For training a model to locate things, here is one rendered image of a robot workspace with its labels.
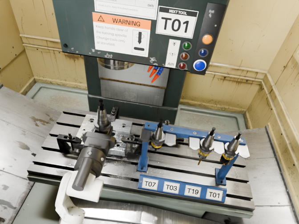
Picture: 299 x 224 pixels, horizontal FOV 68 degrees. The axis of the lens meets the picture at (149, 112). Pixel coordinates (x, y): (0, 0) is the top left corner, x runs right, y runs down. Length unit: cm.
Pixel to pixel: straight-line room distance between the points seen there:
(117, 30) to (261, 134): 139
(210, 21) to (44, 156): 111
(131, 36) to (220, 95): 153
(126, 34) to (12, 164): 125
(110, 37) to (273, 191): 126
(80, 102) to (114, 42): 152
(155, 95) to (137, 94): 13
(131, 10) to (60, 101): 167
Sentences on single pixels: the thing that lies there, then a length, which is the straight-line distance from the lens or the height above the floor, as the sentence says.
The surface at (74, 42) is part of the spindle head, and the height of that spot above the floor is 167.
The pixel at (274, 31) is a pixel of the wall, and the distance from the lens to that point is 185.
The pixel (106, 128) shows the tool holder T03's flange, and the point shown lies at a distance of 83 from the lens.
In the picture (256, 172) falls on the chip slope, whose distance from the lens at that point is 161.
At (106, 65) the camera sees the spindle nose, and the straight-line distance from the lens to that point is 88.
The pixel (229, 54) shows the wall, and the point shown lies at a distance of 185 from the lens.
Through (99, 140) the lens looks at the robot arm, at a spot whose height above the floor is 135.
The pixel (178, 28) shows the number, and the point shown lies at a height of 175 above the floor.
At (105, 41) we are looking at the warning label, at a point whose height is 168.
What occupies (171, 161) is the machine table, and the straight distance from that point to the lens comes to 133.
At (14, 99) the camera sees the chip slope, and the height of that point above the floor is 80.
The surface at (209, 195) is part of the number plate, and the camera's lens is 124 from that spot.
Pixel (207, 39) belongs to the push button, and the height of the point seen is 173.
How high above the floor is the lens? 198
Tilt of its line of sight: 44 degrees down
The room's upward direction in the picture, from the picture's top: 7 degrees clockwise
